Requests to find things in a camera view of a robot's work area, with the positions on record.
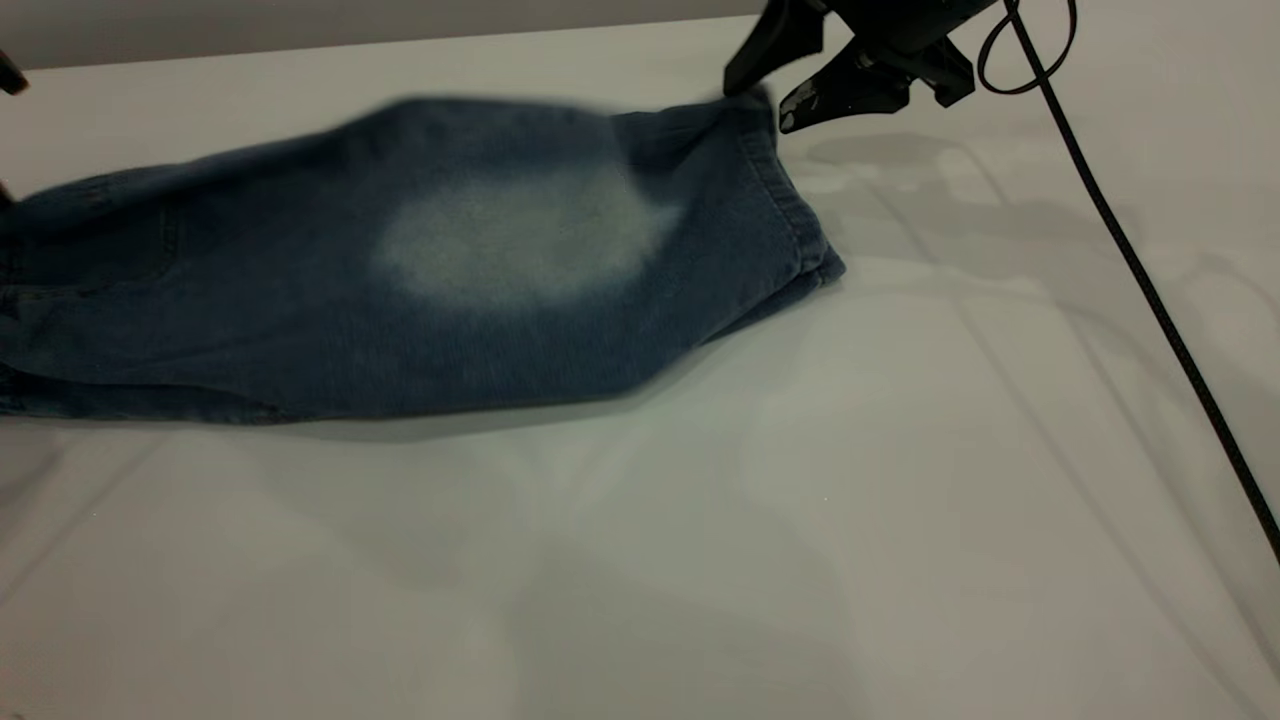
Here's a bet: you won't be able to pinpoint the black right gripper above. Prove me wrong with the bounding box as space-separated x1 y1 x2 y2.
724 0 1001 134

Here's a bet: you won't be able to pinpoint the blue denim shorts with print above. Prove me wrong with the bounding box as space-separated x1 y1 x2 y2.
0 90 847 426

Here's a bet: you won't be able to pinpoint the long black cable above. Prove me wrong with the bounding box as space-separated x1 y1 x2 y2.
978 0 1280 566

